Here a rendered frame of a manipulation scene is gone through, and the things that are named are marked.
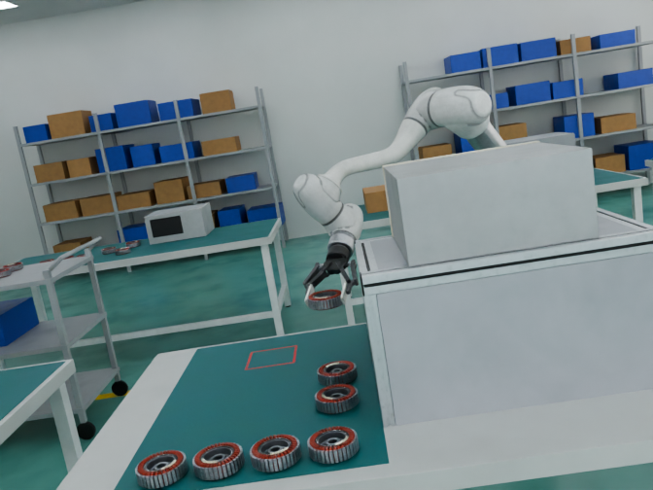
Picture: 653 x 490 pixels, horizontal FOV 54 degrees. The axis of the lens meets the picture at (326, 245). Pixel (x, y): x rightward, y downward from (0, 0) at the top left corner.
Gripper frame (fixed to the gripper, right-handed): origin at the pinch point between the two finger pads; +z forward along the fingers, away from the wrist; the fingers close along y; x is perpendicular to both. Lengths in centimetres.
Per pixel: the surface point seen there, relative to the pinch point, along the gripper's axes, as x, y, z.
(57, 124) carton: -139, 515, -450
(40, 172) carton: -179, 548, -412
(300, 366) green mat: -12.1, 8.7, 16.4
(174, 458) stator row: 20, 14, 66
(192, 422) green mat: 7, 24, 48
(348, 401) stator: 4.4, -17.2, 39.8
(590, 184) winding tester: 37, -78, 6
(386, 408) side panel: 9, -29, 45
